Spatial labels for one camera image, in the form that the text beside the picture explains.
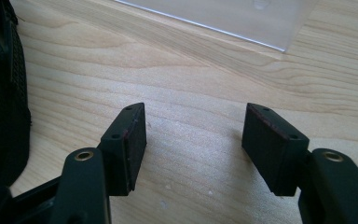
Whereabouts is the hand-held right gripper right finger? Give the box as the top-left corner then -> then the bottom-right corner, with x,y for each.
241,103 -> 358,224

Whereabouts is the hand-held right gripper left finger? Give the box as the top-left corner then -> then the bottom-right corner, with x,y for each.
48,102 -> 147,224

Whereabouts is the clear acrylic stand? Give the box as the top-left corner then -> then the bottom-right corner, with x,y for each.
115,0 -> 319,52

